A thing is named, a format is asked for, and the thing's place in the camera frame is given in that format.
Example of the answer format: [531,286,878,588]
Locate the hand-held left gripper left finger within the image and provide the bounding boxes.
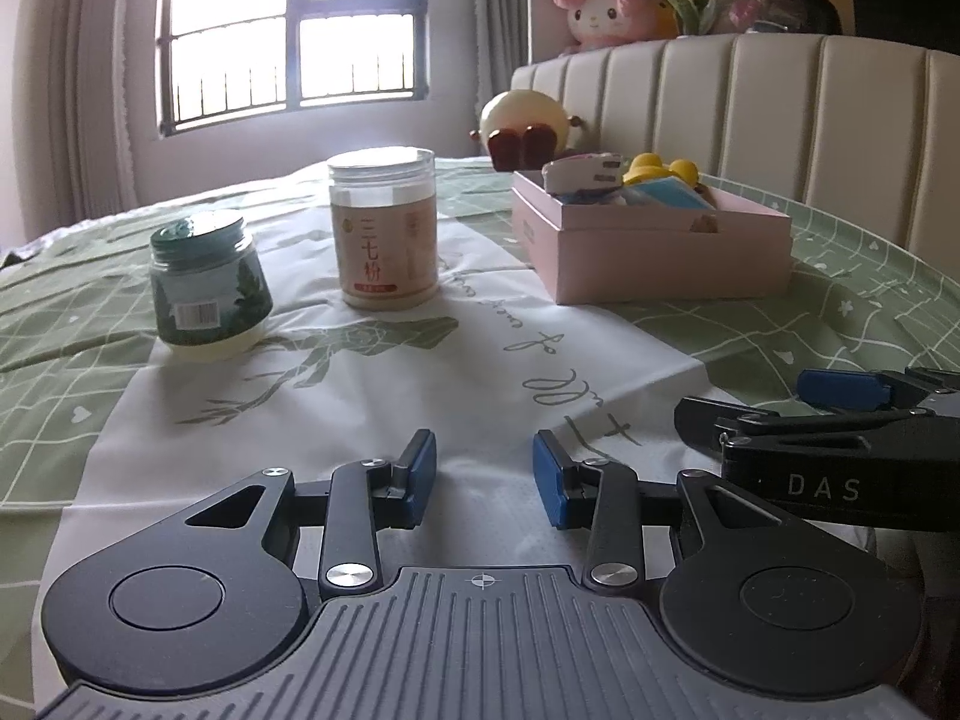
[184,429,438,595]

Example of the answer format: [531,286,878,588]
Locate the green lidded glass jar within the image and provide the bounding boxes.
[148,210,272,361]

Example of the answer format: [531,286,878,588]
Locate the pink plush toy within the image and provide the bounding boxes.
[553,0,680,55]

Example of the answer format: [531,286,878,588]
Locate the green printed bed sheet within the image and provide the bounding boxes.
[0,154,960,720]

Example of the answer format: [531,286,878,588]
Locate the yellow rubber duck toy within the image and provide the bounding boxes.
[622,152,700,187]

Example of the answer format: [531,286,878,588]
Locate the cream round plush brown feet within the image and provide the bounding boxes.
[469,88,584,170]

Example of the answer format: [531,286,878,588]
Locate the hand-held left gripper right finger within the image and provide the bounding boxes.
[531,430,788,595]

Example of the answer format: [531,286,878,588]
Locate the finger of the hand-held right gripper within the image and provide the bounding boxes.
[796,367,960,412]
[673,396,960,442]

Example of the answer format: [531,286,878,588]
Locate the pink cardboard box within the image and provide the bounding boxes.
[511,169,794,306]

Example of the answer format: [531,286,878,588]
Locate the pale curtain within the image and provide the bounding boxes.
[427,0,530,158]
[0,0,170,241]

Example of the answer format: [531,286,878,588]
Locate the beige padded headboard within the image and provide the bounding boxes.
[510,34,960,230]

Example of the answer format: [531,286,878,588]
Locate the clear powder jar beige lid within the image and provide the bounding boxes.
[327,148,440,310]

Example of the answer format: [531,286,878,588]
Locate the blue soft pack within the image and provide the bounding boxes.
[626,184,717,212]

